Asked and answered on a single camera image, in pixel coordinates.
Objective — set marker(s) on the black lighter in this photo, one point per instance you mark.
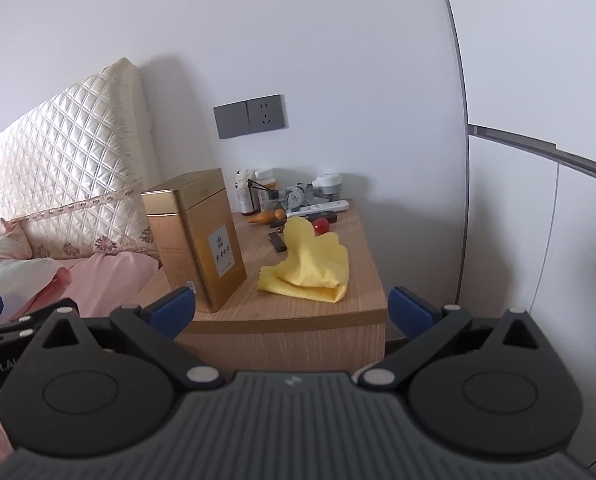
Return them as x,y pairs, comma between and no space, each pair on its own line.
278,241

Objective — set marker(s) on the pink quilt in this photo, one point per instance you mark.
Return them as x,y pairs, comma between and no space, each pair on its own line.
97,285

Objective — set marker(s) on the gold tea tin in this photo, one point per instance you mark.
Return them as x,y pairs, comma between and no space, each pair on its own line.
197,240

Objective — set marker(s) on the grey wall socket panel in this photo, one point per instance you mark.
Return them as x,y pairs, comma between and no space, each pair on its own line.
250,116

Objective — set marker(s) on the small black-capped bottle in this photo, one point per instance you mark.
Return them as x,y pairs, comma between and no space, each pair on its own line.
269,202

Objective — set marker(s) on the orange pear-shaped toy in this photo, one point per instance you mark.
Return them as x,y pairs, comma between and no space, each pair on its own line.
260,218

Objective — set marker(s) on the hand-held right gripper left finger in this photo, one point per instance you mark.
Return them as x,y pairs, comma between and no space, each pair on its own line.
170,310

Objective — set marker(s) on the white pill bottle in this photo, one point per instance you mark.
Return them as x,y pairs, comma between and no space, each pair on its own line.
265,179

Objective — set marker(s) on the floral pillow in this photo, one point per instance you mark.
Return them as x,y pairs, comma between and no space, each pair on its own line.
0,252

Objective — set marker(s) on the red ball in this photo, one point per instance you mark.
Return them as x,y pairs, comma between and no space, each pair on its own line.
321,226

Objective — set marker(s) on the black stick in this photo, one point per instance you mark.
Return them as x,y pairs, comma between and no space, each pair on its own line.
323,217

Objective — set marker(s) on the brown glass bottle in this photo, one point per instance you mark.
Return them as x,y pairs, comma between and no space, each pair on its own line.
246,197

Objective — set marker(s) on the white remote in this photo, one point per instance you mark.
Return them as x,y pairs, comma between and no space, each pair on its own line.
323,208

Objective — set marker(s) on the cream quilted headboard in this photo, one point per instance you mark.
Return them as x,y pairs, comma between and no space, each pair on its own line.
62,170

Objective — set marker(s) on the grey folded item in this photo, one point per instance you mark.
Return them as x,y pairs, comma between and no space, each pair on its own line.
298,195

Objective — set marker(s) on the yellow cloth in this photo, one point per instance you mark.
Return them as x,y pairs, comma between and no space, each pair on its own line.
310,265

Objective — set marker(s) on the white wardrobe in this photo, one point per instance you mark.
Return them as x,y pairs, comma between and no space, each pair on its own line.
538,110

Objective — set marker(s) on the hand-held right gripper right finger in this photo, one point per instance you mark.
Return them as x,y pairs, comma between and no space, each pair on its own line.
410,310

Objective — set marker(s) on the wooden nightstand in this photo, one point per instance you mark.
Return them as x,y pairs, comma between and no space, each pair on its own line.
298,325

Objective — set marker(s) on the white plug-in device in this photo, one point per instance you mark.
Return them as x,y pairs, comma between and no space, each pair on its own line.
328,184

